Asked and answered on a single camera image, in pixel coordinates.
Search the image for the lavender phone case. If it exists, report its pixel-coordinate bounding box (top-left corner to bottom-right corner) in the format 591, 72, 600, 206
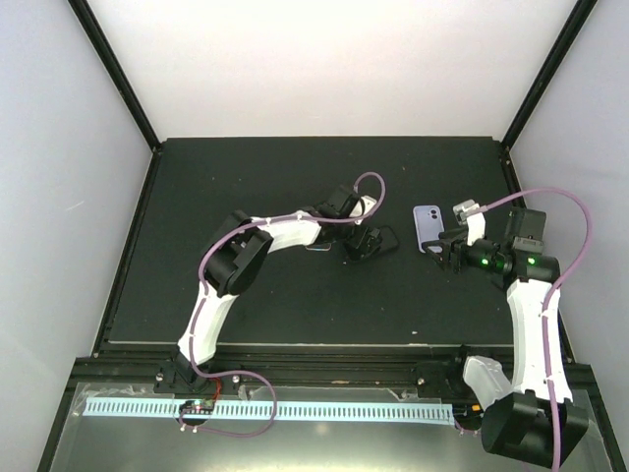
413, 205, 444, 253

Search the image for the phone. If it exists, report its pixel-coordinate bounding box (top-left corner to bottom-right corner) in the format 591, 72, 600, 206
305, 243, 332, 253
365, 225, 399, 258

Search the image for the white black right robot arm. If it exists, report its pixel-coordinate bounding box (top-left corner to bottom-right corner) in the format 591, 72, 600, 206
422, 200, 589, 470

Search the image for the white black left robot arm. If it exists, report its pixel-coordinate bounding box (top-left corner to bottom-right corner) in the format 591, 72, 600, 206
173, 209, 388, 392

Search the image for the phone in pink case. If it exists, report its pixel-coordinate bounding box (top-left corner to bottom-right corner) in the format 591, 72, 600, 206
305, 243, 332, 253

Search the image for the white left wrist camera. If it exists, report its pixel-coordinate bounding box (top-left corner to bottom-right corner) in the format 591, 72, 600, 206
349, 196, 377, 218

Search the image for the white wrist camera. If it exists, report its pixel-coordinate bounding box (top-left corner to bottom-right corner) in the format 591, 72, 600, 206
452, 200, 486, 246
349, 196, 377, 218

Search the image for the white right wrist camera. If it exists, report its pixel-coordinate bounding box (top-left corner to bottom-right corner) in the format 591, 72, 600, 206
452, 200, 486, 246

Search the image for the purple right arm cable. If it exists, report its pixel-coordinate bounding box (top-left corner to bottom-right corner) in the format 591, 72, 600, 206
454, 187, 593, 472

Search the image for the light blue slotted cable duct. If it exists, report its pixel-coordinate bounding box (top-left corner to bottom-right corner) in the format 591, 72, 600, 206
83, 397, 454, 426

